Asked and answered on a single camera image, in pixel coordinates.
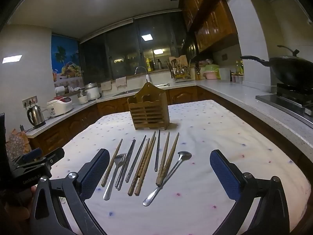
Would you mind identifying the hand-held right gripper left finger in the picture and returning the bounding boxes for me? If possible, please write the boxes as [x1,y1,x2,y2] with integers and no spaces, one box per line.
[29,148,110,235]

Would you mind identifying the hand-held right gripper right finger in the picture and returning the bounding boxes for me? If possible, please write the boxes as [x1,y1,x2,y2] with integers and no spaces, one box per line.
[209,149,291,235]

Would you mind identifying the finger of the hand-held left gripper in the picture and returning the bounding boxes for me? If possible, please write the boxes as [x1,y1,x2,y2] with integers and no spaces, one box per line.
[23,147,44,164]
[37,147,65,171]

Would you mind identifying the metal fork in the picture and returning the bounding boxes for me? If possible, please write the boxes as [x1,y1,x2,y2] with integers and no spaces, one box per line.
[103,153,126,200]

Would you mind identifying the metal chopstick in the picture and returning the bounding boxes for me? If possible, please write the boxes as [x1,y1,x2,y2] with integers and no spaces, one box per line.
[125,135,147,183]
[154,129,161,172]
[115,139,135,189]
[117,139,136,191]

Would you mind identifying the metal spoon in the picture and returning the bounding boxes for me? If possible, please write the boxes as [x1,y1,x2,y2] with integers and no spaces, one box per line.
[142,151,192,206]

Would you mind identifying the wooden utensil holder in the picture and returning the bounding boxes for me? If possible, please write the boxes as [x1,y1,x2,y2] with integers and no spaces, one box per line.
[127,82,170,130]

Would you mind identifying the dish rack with utensils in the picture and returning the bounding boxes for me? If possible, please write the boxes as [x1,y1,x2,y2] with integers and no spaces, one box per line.
[169,64,192,82]

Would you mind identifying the person's left hand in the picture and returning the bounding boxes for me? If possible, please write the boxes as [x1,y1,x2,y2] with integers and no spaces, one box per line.
[0,187,33,228]

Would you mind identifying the floral cloth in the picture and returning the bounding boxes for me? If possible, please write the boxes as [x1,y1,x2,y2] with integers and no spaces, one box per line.
[6,130,32,159]

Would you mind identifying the steel electric kettle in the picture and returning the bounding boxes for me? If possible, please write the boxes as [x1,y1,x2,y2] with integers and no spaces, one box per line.
[26,105,47,129]

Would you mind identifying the white dotted tablecloth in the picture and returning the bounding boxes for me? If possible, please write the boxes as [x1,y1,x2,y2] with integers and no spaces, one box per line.
[49,99,312,235]

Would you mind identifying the white red rice cooker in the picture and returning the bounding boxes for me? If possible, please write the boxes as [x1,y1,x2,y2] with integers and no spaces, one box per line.
[46,97,75,117]

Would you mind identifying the small white lidded pot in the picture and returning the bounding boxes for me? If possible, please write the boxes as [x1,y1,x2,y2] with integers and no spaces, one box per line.
[77,92,89,105]

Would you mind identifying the silver white rice cooker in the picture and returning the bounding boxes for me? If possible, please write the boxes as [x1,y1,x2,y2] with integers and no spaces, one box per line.
[84,82,101,101]

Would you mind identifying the white kitchen countertop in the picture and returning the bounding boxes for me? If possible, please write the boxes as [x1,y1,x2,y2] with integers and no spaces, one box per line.
[24,80,313,152]

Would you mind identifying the steel kitchen sink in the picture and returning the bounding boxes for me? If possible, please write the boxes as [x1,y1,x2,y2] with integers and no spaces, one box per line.
[112,83,170,97]

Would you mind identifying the steel gas stove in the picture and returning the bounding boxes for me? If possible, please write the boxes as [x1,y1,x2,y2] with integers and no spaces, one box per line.
[255,83,313,123]

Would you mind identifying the white plastic pitcher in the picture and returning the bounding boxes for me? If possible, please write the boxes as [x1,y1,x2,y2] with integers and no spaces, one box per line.
[219,68,231,82]

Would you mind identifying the pink basin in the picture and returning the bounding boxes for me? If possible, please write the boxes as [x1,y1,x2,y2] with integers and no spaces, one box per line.
[203,70,220,80]

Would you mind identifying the wooden knife block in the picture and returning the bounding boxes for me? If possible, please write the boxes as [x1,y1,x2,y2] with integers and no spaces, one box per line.
[195,62,203,81]

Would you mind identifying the chrome kitchen faucet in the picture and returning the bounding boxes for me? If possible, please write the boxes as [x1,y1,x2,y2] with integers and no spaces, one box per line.
[135,66,152,84]

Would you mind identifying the wooden cutting board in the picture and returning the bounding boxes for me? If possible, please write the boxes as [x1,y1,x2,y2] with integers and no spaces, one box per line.
[169,55,188,66]

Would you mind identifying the black wok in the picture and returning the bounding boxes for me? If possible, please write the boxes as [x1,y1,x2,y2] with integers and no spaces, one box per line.
[240,45,313,90]

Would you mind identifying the dark kitchen window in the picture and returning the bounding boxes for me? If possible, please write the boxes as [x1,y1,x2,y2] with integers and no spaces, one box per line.
[79,12,196,84]

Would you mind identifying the wooden upper cabinets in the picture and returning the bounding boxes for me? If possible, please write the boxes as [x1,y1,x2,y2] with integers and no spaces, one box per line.
[178,0,239,54]

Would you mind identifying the wall power outlet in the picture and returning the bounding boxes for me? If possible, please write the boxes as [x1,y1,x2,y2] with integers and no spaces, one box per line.
[22,95,38,108]

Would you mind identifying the tropical fruit wall poster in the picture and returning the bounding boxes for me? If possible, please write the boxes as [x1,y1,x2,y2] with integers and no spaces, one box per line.
[51,35,85,87]

